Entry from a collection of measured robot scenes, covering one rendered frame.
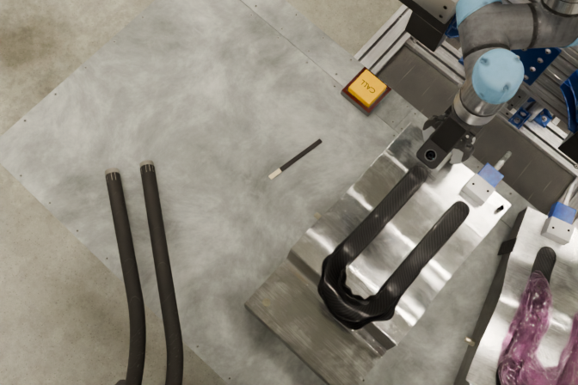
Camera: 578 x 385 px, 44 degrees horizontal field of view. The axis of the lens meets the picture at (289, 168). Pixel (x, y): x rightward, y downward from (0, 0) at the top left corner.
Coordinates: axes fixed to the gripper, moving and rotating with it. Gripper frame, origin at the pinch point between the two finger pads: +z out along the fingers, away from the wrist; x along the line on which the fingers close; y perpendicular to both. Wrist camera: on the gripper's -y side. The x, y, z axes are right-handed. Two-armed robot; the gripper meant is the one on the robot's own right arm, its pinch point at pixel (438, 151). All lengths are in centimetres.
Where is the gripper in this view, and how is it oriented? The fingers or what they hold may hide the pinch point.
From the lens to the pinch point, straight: 145.8
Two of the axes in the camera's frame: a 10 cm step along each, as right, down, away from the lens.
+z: -0.5, 3.0, 9.5
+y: 6.7, -7.0, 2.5
